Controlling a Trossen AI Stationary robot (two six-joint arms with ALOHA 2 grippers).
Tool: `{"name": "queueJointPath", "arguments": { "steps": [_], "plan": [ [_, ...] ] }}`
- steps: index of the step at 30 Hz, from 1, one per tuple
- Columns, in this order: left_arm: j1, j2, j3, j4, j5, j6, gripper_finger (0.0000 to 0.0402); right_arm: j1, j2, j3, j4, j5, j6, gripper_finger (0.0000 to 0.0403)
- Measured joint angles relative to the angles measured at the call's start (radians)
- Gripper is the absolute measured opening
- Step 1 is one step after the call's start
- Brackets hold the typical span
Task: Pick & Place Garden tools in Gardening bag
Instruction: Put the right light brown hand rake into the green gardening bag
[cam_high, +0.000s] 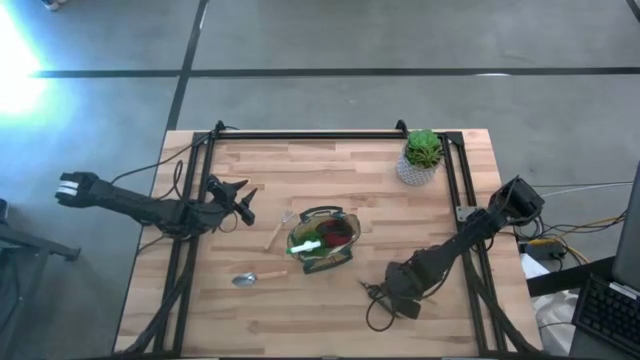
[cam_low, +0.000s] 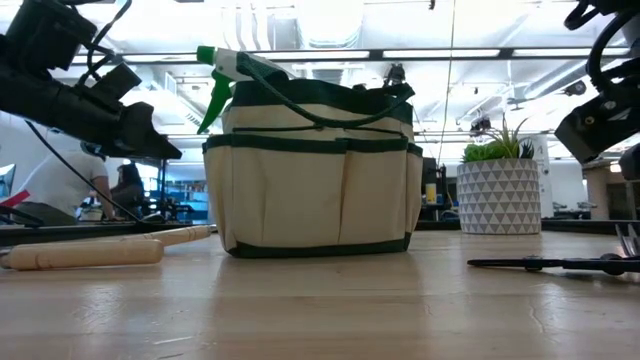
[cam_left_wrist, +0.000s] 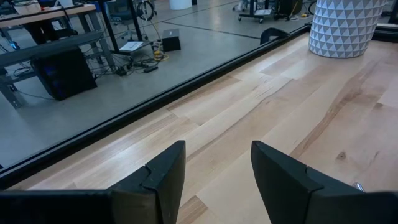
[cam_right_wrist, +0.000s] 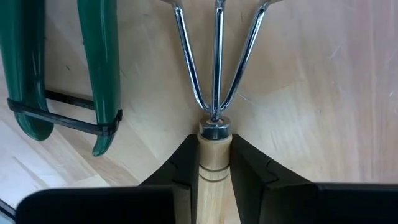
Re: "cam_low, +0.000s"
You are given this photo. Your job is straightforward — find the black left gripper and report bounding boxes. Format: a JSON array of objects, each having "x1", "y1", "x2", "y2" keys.
[{"x1": 0, "y1": 63, "x2": 184, "y2": 161}]

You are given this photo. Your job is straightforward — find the metal-tined hand fork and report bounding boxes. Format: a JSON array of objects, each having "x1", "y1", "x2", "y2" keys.
[{"x1": 614, "y1": 223, "x2": 640, "y2": 257}]

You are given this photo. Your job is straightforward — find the wooden-handled hand rake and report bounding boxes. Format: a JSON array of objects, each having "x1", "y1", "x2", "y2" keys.
[{"x1": 122, "y1": 224, "x2": 219, "y2": 247}]

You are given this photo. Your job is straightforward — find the green white spray bottle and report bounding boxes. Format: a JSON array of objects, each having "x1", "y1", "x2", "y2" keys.
[{"x1": 195, "y1": 45, "x2": 297, "y2": 135}]

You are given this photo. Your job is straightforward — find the cream green-trimmed gardening bag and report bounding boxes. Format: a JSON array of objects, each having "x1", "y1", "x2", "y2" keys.
[{"x1": 202, "y1": 52, "x2": 424, "y2": 260}]

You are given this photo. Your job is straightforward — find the person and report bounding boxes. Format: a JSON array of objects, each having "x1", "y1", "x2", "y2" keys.
[
  {"x1": 13, "y1": 142, "x2": 117, "y2": 227},
  {"x1": 110, "y1": 162, "x2": 147, "y2": 222}
]

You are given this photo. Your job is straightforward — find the white pillar with signs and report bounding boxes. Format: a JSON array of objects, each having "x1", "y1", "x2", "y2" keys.
[{"x1": 529, "y1": 133, "x2": 555, "y2": 219}]

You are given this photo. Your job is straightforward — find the succulent in triangle-patterned pot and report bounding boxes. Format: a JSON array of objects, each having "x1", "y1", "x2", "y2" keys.
[{"x1": 456, "y1": 113, "x2": 543, "y2": 236}]

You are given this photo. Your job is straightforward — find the red flat object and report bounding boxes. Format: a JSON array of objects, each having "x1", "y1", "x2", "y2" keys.
[{"x1": 0, "y1": 189, "x2": 32, "y2": 209}]

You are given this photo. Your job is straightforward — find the grey monitor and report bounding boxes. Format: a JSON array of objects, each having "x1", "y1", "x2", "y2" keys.
[{"x1": 0, "y1": 163, "x2": 17, "y2": 199}]

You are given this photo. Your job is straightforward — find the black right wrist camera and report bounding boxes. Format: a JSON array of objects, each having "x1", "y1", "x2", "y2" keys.
[{"x1": 553, "y1": 84, "x2": 640, "y2": 165}]

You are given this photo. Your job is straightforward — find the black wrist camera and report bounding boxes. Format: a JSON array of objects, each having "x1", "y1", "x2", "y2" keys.
[
  {"x1": 553, "y1": 84, "x2": 640, "y2": 165},
  {"x1": 92, "y1": 62, "x2": 144, "y2": 104}
]

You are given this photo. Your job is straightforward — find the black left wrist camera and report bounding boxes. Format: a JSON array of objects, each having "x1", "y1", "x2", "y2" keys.
[{"x1": 92, "y1": 62, "x2": 144, "y2": 104}]

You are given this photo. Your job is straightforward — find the black ceiling camera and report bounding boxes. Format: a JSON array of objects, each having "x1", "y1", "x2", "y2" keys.
[{"x1": 562, "y1": 79, "x2": 589, "y2": 98}]

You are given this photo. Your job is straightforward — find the black left wrist camera cable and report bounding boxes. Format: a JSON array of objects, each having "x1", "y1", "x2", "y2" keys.
[{"x1": 74, "y1": 0, "x2": 134, "y2": 87}]

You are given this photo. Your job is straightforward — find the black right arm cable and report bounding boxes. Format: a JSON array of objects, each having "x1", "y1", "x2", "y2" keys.
[{"x1": 563, "y1": 0, "x2": 640, "y2": 97}]

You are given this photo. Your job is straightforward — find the black aluminium table frame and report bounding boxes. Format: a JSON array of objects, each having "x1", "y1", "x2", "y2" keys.
[{"x1": 0, "y1": 217, "x2": 640, "y2": 247}]

